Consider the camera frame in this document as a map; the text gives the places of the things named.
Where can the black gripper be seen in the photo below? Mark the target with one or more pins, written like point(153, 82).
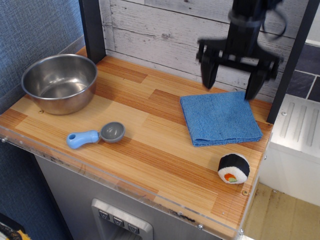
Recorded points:
point(240, 50)

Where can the blue cloth napkin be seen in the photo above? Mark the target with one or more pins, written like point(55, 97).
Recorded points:
point(219, 119)

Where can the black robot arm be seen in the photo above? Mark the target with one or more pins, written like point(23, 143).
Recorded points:
point(251, 10)

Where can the plush sushi roll toy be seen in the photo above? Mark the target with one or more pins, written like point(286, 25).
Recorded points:
point(233, 169)

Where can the white ridged cabinet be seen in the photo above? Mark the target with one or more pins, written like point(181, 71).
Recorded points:
point(292, 159)

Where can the blue grey ice cream scoop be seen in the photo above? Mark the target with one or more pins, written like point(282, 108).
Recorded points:
point(111, 132)

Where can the stainless steel bowl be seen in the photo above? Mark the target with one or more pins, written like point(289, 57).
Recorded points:
point(61, 84)

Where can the clear acrylic table edge guard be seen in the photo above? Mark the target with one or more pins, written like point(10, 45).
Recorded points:
point(159, 168)

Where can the silver dispenser panel with buttons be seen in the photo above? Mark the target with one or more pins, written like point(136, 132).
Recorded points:
point(115, 224)

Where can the yellow object at corner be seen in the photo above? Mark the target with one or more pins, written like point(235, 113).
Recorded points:
point(12, 233)

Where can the black right frame post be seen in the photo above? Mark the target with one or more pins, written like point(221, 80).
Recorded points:
point(303, 31)

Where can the black frame post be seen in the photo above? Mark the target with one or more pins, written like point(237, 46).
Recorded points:
point(92, 29)
point(303, 31)

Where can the black left frame post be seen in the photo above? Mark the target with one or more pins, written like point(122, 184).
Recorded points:
point(92, 29)

